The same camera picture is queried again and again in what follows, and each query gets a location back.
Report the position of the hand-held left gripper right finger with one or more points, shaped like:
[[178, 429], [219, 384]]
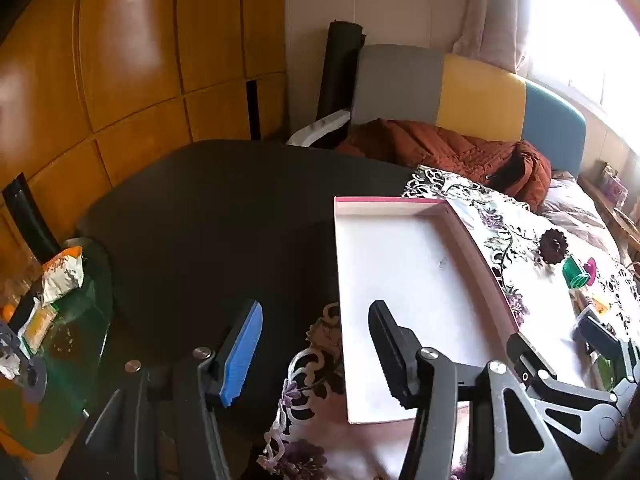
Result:
[[390, 355]]

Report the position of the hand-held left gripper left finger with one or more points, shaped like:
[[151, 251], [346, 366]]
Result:
[[245, 355]]

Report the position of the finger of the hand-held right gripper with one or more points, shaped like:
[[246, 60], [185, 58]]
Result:
[[525, 355], [597, 334]]

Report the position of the green plastic flanged holder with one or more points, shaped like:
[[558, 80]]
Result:
[[575, 272]]

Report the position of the magenta plastic flanged piece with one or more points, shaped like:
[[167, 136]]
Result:
[[591, 267]]

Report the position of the pink-rimmed white tray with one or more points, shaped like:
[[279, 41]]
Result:
[[400, 270]]

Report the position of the dark brown gear-shaped piece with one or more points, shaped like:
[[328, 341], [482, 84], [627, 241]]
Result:
[[552, 246]]

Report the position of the white embroidered floral tablecloth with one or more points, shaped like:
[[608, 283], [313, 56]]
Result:
[[530, 280]]

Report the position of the wooden bedside shelf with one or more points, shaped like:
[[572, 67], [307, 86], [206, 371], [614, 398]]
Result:
[[625, 220]]

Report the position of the pale pink bedding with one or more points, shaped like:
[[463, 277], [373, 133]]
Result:
[[575, 205]]

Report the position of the purple printed box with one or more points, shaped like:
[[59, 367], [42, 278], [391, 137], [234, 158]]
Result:
[[612, 185]]

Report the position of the glass side table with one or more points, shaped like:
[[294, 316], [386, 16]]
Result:
[[80, 310]]

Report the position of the white orange snack bag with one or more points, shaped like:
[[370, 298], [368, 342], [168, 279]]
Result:
[[62, 272]]

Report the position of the yellow snack packet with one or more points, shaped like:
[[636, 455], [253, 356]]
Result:
[[40, 322]]

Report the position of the grey round disc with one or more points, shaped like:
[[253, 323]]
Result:
[[37, 385]]

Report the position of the rust brown quilted jacket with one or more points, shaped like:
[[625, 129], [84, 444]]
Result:
[[450, 150]]

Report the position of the white plastic chair back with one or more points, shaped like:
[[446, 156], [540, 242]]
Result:
[[320, 127]]

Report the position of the grey yellow blue headboard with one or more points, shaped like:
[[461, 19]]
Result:
[[480, 95]]

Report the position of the black rolled mat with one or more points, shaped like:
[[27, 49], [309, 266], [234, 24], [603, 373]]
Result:
[[340, 70]]

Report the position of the window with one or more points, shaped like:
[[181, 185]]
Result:
[[575, 35]]

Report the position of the wooden wardrobe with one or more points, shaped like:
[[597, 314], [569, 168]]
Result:
[[125, 60]]

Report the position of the beige curtain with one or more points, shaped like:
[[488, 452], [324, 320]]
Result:
[[492, 10]]

